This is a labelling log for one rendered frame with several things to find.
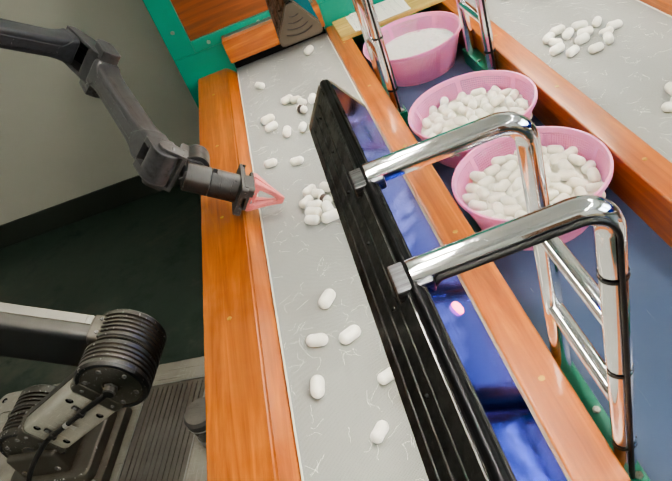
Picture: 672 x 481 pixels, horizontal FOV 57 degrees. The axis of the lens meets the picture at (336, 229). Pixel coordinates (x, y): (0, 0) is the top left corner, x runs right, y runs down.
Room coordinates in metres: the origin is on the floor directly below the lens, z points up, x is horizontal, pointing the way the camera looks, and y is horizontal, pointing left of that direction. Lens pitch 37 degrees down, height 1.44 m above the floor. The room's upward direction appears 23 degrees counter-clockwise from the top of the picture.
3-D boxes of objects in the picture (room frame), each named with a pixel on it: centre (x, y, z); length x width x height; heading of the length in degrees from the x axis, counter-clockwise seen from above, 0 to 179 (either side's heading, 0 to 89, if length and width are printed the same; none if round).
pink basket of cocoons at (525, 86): (1.11, -0.36, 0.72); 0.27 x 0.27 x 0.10
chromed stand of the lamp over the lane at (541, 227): (0.42, -0.12, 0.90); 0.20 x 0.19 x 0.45; 177
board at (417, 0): (1.77, -0.39, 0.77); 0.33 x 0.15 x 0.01; 87
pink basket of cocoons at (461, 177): (0.83, -0.34, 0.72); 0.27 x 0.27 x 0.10
